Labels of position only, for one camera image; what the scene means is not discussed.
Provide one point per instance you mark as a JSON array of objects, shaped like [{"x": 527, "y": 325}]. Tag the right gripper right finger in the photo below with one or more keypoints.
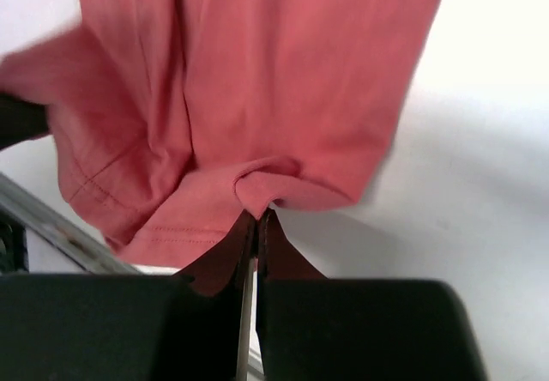
[{"x": 311, "y": 327}]

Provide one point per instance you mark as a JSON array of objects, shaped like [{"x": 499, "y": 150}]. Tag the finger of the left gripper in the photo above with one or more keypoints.
[{"x": 21, "y": 121}]

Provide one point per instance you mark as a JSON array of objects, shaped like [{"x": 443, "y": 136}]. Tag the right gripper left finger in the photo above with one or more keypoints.
[{"x": 103, "y": 322}]

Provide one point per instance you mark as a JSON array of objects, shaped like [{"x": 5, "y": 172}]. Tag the salmon red t-shirt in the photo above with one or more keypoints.
[{"x": 173, "y": 117}]

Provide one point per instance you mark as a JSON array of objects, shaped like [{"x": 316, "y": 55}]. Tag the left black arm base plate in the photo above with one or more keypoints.
[{"x": 14, "y": 256}]

